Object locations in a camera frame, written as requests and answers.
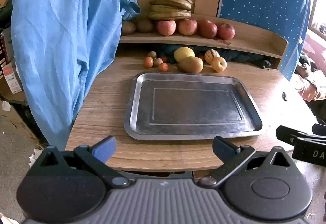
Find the small orange tomato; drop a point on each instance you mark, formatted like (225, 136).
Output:
(148, 62)
(163, 67)

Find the light blue hanging cloth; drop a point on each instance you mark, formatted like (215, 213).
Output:
(63, 35)

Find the bunch of yellow bananas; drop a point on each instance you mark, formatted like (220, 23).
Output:
(170, 4)

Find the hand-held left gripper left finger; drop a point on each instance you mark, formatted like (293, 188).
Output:
(104, 149)

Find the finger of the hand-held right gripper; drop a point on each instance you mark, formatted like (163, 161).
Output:
(290, 135)
(320, 130)

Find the crumpled blue plastic bag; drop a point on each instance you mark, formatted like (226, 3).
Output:
(130, 6)

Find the brown kiwi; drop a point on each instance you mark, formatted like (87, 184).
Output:
(144, 26)
(127, 28)

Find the orange cloth pile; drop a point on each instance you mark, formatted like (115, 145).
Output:
(309, 86)

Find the red apple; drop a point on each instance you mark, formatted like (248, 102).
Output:
(187, 27)
(166, 27)
(226, 31)
(207, 29)

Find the yellow lemon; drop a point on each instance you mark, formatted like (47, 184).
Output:
(184, 53)

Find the red and white carton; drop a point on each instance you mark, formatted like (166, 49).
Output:
(11, 79)

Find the metal tray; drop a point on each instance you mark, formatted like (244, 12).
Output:
(193, 107)

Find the small red tomato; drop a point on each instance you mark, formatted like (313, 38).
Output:
(163, 58)

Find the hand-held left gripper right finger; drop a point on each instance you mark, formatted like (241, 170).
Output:
(225, 147)

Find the striped pepino melon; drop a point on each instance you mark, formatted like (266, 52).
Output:
(211, 55)

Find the small brown longan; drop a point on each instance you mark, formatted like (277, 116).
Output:
(152, 54)
(157, 62)

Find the brownish yellow pear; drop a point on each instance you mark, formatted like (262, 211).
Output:
(191, 65)

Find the window frame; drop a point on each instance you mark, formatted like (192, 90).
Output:
(318, 10)

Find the curved wooden shelf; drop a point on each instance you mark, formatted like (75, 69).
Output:
(254, 38)

